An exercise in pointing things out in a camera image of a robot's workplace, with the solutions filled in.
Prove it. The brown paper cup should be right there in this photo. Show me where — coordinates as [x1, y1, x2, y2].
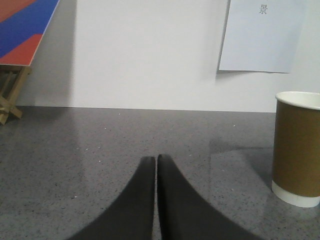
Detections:
[271, 91, 320, 208]

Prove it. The red blue painted board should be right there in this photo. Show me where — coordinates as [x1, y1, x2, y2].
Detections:
[0, 0, 59, 66]

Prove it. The wooden rack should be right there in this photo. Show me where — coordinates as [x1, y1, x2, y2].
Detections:
[0, 65, 32, 125]

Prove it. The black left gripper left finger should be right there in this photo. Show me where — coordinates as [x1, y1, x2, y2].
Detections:
[70, 156, 156, 240]

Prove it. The white paper sign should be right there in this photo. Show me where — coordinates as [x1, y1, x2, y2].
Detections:
[219, 0, 307, 73]

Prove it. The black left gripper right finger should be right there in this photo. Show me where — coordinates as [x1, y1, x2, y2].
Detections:
[157, 154, 259, 240]

